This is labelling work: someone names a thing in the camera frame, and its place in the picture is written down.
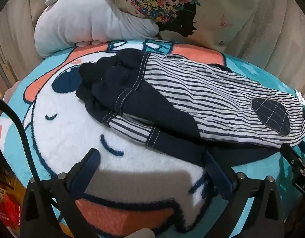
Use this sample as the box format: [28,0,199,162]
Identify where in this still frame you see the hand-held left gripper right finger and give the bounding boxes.
[204,151,285,238]

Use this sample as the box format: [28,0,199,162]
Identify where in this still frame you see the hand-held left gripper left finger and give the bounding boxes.
[20,148,101,238]

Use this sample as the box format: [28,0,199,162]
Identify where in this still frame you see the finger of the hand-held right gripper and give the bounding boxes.
[281,144,305,170]

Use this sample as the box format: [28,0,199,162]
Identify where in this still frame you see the striped navy pants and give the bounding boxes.
[76,50,305,167]

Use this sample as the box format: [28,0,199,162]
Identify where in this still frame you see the teal printed cartoon blanket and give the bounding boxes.
[0,40,305,238]

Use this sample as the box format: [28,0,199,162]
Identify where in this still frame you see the red yellow package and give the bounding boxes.
[0,169,22,230]

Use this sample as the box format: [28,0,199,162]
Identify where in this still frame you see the beige sofa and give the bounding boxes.
[0,0,305,105]

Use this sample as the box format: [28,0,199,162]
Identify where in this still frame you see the grey plush toy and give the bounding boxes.
[35,0,161,59]

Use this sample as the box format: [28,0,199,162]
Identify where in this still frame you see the floral print cushion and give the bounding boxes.
[113,0,277,55]

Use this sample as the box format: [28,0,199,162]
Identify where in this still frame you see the black cable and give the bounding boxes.
[0,95,64,225]

